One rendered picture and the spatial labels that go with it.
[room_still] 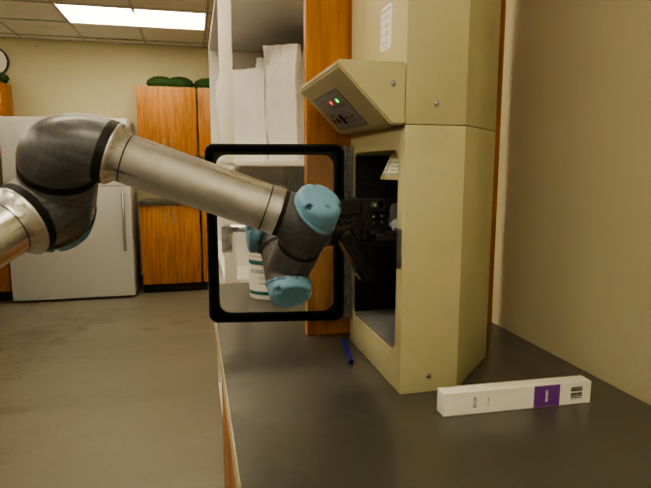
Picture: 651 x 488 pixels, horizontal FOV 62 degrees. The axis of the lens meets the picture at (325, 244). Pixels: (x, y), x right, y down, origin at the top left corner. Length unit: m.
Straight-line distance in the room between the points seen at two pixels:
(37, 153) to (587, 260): 1.01
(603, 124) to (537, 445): 0.63
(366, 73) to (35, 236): 0.57
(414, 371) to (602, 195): 0.51
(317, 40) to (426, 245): 0.56
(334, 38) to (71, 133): 0.67
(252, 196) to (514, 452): 0.53
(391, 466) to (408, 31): 0.66
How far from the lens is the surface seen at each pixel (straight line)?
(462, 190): 0.97
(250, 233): 0.97
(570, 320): 1.28
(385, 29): 1.05
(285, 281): 0.89
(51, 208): 0.91
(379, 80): 0.92
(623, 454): 0.92
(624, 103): 1.17
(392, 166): 1.04
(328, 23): 1.30
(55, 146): 0.86
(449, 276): 0.98
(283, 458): 0.81
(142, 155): 0.84
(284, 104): 2.17
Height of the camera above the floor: 1.34
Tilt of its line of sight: 8 degrees down
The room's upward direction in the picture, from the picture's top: straight up
